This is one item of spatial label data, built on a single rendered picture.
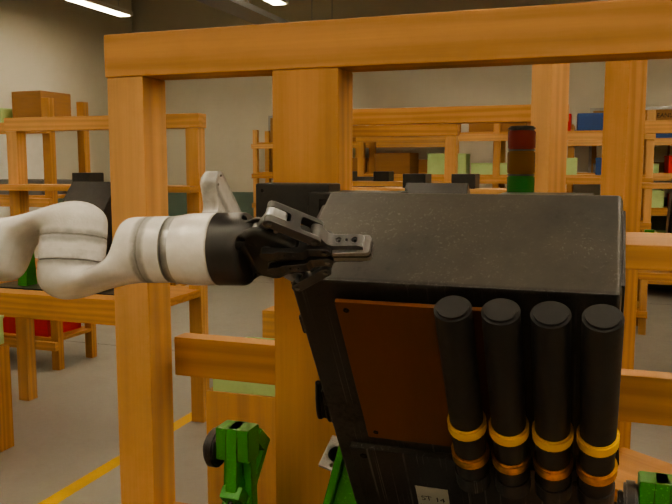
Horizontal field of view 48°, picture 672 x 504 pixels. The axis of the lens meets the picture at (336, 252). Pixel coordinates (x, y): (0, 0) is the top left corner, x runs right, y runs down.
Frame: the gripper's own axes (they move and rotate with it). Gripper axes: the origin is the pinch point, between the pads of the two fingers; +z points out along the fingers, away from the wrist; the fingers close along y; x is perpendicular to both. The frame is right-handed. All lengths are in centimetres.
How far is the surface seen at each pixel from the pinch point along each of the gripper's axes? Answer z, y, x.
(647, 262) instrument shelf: 35, -45, 29
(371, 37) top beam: -11, -31, 71
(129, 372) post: -68, -80, 24
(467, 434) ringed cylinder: 10.0, -23.7, -9.1
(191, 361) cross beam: -57, -85, 30
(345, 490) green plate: -10, -51, -7
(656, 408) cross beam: 40, -80, 21
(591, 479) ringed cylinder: 23.6, -28.3, -11.8
